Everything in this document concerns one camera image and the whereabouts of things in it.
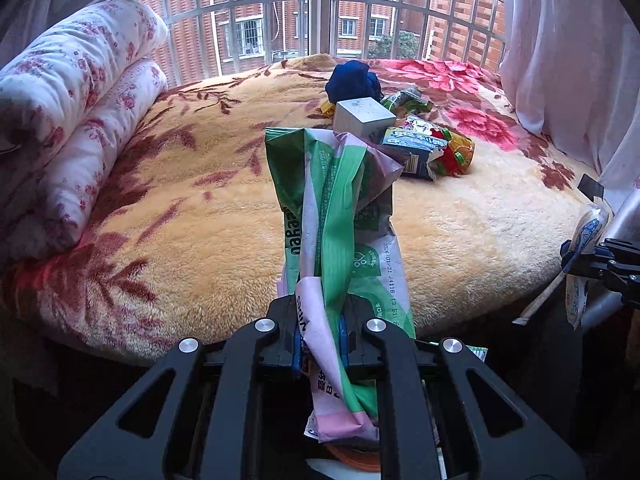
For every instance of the red and yellow snack packet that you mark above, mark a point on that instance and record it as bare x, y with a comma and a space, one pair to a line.
457, 152

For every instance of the crumpled blue cloth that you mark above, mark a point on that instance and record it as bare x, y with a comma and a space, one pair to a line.
352, 80

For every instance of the rolled floral quilt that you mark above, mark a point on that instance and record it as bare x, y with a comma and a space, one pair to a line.
75, 60
85, 170

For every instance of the green and pink plastic bag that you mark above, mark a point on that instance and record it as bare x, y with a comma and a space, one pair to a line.
330, 200

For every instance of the grey window post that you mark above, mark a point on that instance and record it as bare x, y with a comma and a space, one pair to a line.
320, 5

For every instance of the floral plush blanket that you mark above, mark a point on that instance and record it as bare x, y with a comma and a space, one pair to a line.
200, 220

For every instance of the orange bin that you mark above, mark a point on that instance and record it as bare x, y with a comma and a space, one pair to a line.
357, 457

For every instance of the blue snack packet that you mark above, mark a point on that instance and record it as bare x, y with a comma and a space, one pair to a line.
412, 147

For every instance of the white box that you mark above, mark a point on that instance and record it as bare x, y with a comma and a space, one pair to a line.
362, 117

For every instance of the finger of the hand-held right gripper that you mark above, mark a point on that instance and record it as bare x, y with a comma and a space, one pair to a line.
566, 259
617, 262

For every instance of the light wooden stick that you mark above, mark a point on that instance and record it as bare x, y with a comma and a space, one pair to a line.
540, 297

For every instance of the white and blue packet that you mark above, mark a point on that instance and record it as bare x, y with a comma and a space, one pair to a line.
590, 230

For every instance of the green snack wrapper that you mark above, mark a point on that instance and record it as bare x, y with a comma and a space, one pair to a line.
407, 102

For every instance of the small yellow wrapper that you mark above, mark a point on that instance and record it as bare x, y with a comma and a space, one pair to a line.
328, 108

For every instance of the white sheer curtain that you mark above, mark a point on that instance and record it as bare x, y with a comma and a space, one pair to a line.
565, 50

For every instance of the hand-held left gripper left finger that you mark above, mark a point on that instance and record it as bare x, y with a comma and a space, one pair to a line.
298, 352

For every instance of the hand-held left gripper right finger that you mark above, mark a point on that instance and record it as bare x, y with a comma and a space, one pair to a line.
344, 345

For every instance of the white window guard rail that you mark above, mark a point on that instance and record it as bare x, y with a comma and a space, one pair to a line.
200, 10

